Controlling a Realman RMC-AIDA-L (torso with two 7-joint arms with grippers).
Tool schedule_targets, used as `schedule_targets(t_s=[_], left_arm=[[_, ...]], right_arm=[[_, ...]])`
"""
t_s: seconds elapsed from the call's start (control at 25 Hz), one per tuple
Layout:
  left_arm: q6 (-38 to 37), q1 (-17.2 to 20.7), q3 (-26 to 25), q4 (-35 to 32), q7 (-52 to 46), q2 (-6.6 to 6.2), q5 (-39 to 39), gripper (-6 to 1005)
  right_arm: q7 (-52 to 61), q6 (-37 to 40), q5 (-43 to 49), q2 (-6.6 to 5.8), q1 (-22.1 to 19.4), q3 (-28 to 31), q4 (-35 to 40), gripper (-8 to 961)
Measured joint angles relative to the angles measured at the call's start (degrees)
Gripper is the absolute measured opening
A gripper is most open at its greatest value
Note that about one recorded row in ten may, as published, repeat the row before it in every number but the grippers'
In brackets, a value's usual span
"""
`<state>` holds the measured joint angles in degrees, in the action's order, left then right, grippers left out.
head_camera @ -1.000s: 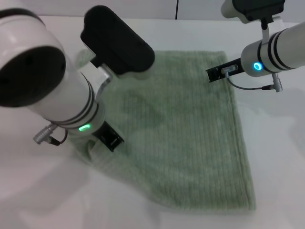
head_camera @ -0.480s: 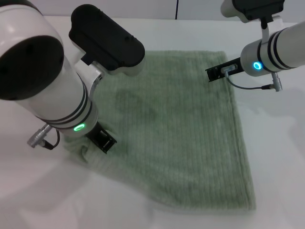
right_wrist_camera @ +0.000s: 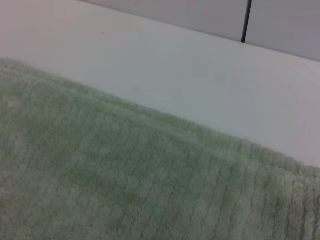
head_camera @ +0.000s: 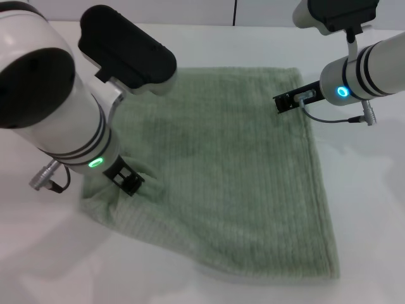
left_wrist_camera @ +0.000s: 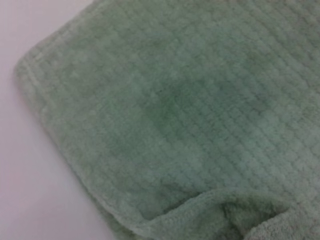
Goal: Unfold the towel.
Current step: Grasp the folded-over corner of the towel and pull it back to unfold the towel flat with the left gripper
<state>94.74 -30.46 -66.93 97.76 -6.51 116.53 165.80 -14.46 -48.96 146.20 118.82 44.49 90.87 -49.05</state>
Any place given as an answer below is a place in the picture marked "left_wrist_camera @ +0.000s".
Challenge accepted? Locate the light green ribbed towel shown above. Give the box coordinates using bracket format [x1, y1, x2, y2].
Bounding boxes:
[13, 0, 320, 240]

